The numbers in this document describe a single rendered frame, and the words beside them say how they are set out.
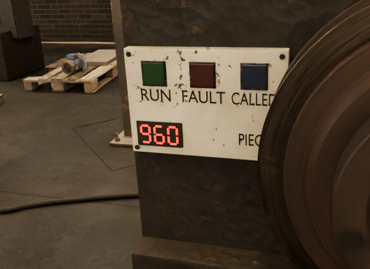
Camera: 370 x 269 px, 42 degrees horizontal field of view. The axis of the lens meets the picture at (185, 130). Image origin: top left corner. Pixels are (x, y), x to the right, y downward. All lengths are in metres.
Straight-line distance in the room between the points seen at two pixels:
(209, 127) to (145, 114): 0.11
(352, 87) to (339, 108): 0.03
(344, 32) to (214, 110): 0.27
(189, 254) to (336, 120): 0.43
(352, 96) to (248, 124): 0.24
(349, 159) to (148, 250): 0.48
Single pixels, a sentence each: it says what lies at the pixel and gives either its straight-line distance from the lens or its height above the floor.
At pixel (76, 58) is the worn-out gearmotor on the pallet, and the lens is 5.26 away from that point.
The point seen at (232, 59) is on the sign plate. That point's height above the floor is 1.23.
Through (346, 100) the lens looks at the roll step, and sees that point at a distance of 0.57.
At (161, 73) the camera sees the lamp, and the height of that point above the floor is 1.20.
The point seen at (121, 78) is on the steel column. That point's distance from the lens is 3.55.
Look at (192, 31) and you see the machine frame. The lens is 0.76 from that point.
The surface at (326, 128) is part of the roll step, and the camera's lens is 0.57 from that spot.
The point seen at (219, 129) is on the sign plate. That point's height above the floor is 1.11.
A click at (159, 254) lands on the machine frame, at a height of 0.87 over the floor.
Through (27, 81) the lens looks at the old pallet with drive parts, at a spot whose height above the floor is 0.10.
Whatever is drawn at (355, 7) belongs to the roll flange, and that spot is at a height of 1.31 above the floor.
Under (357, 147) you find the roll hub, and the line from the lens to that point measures 0.53.
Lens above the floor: 1.39
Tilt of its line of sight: 21 degrees down
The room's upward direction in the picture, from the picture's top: 3 degrees counter-clockwise
